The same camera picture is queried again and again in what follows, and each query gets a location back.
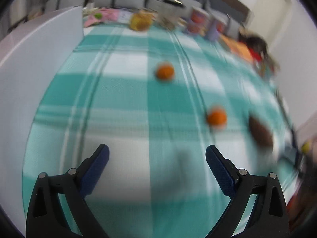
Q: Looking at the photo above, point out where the brown sweet potato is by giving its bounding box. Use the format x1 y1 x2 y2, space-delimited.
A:
248 115 273 148

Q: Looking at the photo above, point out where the clear glass jar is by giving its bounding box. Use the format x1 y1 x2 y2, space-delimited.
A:
158 0 185 31

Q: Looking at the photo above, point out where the right printed can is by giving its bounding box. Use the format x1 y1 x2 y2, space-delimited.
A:
206 18 226 41

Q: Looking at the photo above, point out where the yellow fruit in bag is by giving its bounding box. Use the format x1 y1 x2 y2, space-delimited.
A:
130 10 153 32

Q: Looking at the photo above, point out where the orange tangerine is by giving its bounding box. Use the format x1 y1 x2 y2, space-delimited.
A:
155 62 175 81
206 106 227 128

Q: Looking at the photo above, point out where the teal white plaid tablecloth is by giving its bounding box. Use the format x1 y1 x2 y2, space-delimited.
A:
22 25 296 237

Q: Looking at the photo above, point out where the dark plush toy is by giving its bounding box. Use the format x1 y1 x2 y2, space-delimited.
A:
239 27 281 73

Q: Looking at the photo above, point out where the printed can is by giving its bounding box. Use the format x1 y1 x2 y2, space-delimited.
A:
206 18 226 41
185 7 209 35

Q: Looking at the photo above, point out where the left printed can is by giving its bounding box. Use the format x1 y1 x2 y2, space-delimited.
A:
185 7 209 35

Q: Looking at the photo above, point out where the pink packet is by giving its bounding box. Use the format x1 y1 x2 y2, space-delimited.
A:
83 8 133 28

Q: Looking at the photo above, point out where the orange book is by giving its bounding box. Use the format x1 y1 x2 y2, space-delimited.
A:
218 34 255 63

